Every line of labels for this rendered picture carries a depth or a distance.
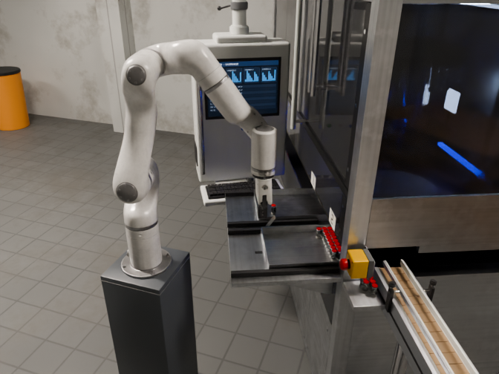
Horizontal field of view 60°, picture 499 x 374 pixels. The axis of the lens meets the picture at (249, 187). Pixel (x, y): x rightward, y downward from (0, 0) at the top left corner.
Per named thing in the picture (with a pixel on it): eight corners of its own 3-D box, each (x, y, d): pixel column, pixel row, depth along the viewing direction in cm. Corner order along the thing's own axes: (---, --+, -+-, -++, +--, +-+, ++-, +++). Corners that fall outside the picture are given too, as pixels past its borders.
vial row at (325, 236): (325, 235, 180) (326, 226, 178) (336, 261, 164) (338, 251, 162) (320, 236, 180) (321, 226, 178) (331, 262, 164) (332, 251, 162)
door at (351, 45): (322, 144, 183) (336, -7, 157) (352, 191, 145) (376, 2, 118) (321, 144, 183) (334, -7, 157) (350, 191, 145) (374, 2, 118)
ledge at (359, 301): (379, 283, 156) (380, 279, 155) (393, 309, 145) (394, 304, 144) (342, 286, 155) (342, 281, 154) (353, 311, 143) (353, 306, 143)
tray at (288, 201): (321, 194, 214) (321, 187, 213) (335, 220, 191) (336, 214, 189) (253, 196, 212) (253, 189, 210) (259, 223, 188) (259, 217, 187)
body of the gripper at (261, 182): (276, 176, 142) (275, 206, 147) (272, 164, 151) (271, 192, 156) (253, 177, 141) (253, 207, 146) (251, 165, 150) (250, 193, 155)
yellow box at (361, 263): (364, 265, 150) (367, 248, 146) (371, 278, 143) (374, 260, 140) (343, 266, 149) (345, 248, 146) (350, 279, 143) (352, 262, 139)
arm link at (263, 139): (252, 159, 150) (250, 170, 141) (252, 122, 144) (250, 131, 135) (275, 159, 149) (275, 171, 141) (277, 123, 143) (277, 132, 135)
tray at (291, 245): (339, 230, 184) (340, 223, 183) (358, 268, 161) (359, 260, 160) (261, 234, 181) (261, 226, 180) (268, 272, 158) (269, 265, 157)
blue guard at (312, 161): (272, 98, 327) (273, 74, 319) (342, 243, 155) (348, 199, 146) (272, 98, 327) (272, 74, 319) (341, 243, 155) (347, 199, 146)
